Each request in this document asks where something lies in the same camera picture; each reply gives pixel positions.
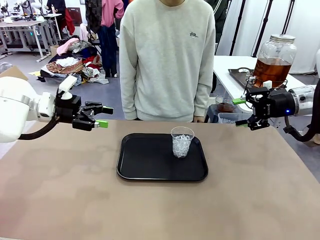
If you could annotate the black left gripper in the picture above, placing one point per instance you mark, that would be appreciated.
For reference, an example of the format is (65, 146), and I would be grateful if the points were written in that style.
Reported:
(68, 110)

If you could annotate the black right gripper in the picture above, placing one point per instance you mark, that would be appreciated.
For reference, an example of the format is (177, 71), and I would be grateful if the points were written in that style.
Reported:
(280, 103)

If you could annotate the clear plastic cup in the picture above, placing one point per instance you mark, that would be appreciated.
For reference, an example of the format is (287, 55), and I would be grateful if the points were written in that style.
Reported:
(182, 146)

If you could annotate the person's grey-sleeved left forearm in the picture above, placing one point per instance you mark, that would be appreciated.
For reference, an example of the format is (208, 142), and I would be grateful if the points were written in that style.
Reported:
(203, 92)

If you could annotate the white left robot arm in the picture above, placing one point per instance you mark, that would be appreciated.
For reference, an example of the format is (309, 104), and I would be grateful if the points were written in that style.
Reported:
(15, 107)

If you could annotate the person's grey-sleeved right forearm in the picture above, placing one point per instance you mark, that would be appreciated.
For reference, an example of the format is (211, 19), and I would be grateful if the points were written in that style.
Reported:
(130, 95)

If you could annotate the glass tea drink dispenser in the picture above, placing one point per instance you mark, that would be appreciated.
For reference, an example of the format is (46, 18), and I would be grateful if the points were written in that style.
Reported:
(275, 62)

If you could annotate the person's left hand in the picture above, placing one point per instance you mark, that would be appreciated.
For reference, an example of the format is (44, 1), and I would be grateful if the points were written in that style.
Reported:
(199, 119)

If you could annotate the clear ice container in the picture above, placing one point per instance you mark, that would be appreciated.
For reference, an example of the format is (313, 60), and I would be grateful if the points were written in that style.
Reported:
(230, 119)

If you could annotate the bowl with brown contents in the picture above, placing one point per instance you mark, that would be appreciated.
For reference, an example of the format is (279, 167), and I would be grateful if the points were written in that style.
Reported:
(226, 106)

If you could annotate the dark rectangular tray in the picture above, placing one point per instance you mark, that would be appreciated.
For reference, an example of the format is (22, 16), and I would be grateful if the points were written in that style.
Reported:
(240, 76)

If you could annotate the black stool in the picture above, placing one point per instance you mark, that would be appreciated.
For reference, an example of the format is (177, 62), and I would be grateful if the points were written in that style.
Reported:
(212, 113)

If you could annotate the white table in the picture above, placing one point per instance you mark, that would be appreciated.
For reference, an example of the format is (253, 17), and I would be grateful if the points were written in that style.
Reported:
(232, 65)

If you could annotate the pile of mixed clothes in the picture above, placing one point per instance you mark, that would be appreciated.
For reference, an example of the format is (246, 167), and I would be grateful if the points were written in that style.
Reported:
(72, 62)

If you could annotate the black plastic serving tray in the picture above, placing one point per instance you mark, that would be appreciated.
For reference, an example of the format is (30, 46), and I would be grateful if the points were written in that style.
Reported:
(150, 160)

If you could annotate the small cardboard box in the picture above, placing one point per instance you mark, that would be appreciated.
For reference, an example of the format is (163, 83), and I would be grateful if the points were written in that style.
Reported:
(54, 50)

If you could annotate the black light stand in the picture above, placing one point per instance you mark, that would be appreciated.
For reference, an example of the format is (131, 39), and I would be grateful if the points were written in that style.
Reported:
(237, 27)
(287, 17)
(261, 30)

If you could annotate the person in pink top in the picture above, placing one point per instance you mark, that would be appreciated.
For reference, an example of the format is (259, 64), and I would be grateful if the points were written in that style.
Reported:
(110, 37)

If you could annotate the large cardboard box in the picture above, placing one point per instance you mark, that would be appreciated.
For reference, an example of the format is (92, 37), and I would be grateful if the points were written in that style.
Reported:
(13, 73)

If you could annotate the person in grey sweatshirt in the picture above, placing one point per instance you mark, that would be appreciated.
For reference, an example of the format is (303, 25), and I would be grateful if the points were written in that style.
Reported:
(167, 62)

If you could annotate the red hanging garment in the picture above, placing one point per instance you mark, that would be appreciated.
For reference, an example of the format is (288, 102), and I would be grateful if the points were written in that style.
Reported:
(70, 22)

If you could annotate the dark green jacket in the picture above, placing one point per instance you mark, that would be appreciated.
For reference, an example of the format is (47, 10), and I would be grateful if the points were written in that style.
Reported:
(220, 17)

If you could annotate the dark patterned hanging garment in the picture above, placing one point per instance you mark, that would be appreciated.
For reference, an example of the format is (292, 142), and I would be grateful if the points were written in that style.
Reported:
(93, 15)

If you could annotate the grey workshop desk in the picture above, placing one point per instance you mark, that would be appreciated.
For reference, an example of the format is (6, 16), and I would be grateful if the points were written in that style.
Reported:
(22, 26)

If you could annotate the person in black top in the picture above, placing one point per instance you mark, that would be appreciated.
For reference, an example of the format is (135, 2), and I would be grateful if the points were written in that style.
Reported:
(56, 6)

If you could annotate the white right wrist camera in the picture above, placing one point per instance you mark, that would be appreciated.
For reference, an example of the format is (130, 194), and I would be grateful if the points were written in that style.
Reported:
(267, 84)

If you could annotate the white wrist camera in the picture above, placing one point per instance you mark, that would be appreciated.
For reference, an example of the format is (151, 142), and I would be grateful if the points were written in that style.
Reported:
(267, 84)
(67, 86)

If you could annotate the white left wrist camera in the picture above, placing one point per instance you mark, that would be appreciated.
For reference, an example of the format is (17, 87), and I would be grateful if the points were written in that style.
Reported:
(67, 86)

